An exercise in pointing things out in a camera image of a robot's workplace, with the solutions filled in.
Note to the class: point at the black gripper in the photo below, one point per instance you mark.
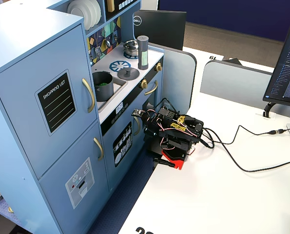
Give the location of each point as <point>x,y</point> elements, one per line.
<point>176,146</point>

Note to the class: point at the gray salt shaker green label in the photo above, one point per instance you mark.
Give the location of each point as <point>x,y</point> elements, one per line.
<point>143,52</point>

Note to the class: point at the black table clamp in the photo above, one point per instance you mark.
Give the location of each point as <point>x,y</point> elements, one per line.
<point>163,162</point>

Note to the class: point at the gold stove knob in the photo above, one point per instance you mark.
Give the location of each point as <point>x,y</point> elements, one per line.
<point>143,84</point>
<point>158,66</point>

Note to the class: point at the gray rounded desk divider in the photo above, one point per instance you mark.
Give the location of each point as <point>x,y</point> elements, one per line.
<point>177,78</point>

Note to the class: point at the gray pot with green peas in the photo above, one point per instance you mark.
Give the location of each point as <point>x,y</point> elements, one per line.
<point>104,91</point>

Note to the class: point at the gray pot lid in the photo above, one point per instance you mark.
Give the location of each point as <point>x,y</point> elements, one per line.
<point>128,73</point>

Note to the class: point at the silver metal pot with lid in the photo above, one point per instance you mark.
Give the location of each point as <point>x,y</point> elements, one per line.
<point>130,47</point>

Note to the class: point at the gray long desk divider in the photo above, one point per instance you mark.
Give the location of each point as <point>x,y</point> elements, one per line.
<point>232,81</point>

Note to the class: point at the hanging silver toy spatula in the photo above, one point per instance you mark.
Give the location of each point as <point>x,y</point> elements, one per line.
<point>98,51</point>

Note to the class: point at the black shopping list chalkboard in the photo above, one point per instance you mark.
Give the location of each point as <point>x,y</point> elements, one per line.
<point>56,102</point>

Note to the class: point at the hanging silver toy ladle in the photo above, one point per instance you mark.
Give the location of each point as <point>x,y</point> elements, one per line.
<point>107,43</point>

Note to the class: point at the blue wooden toy kitchen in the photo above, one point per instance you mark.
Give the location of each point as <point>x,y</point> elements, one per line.
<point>49,158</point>

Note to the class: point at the black Dell monitor back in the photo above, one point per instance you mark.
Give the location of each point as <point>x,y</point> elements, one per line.
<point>161,28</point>

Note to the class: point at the black triangular object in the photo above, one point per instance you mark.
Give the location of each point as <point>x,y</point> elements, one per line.
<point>235,62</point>

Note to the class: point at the white toy plate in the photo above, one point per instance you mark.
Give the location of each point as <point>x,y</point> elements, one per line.
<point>100,12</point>
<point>96,14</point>
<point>82,14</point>

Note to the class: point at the monitor showing code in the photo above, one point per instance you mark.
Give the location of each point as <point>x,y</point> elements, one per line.
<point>287,63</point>

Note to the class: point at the small camera circuit board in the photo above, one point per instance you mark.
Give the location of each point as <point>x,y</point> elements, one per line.
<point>138,113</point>

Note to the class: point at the red robot base plate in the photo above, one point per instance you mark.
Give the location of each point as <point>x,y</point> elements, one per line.
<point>175,159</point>

